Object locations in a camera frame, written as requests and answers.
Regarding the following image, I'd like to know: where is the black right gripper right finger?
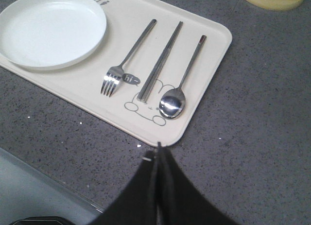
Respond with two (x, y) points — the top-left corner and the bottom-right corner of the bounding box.
(156, 142), (236, 225)

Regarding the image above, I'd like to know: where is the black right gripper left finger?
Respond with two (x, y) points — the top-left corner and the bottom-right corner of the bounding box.
(91, 151), (157, 225)

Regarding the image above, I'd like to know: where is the silver metal spoon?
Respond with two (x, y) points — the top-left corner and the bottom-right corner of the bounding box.
(159, 35), (207, 120)

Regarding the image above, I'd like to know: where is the silver metal chopstick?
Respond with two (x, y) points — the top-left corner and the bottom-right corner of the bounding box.
(142, 21), (184, 102)
(137, 21), (182, 101)

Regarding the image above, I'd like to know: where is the silver metal fork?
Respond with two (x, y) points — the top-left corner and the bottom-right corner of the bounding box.
(101, 19), (157, 97)

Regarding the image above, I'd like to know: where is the white round plate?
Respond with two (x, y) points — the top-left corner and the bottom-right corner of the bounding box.
(0, 0), (106, 70)

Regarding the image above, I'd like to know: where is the black device at edge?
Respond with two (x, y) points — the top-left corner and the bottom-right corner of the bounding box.
(10, 216), (73, 225)

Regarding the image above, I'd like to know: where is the cream rabbit serving tray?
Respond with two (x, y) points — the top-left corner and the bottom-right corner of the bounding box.
(0, 0), (232, 146)

